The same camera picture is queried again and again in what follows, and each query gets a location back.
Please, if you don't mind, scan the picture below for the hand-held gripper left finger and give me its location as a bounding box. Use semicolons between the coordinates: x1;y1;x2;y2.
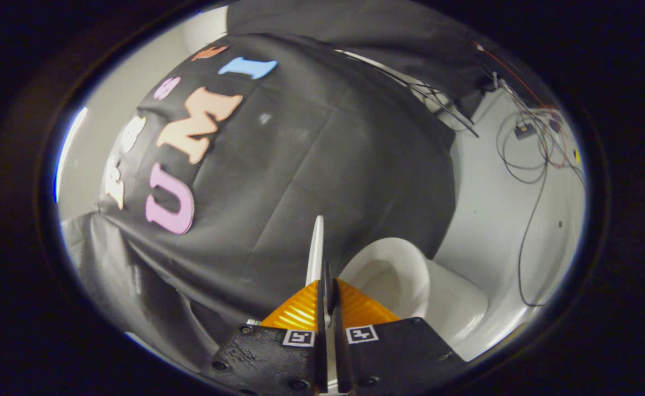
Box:
211;263;330;396

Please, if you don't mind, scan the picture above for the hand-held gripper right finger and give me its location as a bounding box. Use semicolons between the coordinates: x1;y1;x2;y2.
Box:
331;278;469;394

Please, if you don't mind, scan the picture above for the white toilet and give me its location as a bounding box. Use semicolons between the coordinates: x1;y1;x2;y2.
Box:
338;238;489;362

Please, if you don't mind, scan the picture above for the tangle of thin cables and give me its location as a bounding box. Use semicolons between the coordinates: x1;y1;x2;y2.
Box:
474;41;587;307

